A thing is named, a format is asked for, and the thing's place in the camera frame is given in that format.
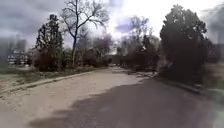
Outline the grass strip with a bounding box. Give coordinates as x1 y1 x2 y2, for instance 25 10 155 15
199 62 224 91
0 65 96 92

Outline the pale building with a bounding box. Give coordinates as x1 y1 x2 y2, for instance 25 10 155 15
5 39 38 67

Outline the stone kerb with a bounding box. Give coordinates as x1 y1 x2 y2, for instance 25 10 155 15
0 67 103 98
131 70 224 99

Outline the dark conifer tree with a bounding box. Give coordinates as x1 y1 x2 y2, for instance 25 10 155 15
34 13 65 72

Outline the row of trees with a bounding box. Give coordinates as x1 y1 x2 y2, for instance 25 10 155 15
78 14 162 72

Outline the tall bare tree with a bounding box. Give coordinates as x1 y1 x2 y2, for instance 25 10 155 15
59 0 111 68

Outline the pale dirt path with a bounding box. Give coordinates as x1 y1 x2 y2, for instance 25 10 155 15
0 66 224 128

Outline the large dark tree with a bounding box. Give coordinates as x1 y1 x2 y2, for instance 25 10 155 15
158 3 210 85

